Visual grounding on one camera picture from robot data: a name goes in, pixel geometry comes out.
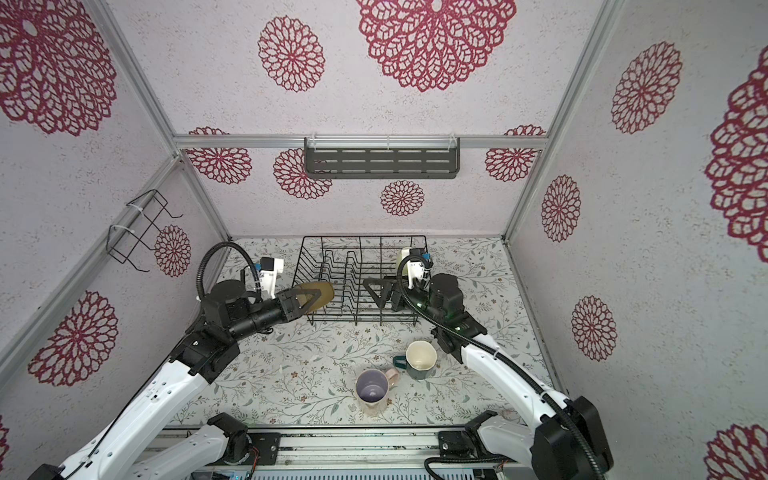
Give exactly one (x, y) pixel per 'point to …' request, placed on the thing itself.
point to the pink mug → (372, 388)
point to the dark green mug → (419, 361)
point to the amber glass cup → (324, 298)
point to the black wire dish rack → (359, 279)
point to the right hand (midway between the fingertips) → (375, 277)
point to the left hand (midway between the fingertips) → (319, 297)
